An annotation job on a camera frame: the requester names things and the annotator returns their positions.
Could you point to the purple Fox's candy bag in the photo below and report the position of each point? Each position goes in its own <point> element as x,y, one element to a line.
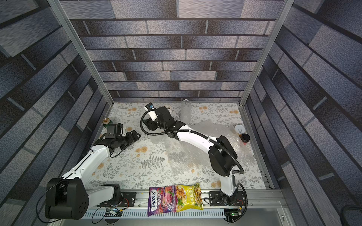
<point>162,200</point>

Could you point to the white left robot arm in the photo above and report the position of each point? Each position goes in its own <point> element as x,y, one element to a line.
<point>67,198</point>

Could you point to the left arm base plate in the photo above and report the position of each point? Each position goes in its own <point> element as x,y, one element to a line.
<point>127,199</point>

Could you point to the red jam jar black lid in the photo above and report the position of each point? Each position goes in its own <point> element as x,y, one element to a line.
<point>245,138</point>

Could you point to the clear textured glass vase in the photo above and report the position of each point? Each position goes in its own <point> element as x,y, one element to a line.
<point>185,111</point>

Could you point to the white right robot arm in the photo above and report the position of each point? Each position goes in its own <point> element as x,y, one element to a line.
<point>222,156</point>

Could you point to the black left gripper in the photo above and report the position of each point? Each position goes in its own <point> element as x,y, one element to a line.
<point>132,140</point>

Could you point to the yellow snack bag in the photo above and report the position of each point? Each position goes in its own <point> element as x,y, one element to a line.
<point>188,197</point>

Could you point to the green beverage can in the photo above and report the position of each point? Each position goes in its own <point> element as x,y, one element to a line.
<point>107,122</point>

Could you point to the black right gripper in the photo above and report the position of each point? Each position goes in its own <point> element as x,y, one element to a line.
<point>155,122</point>

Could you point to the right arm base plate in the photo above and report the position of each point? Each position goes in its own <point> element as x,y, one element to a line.
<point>238,199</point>

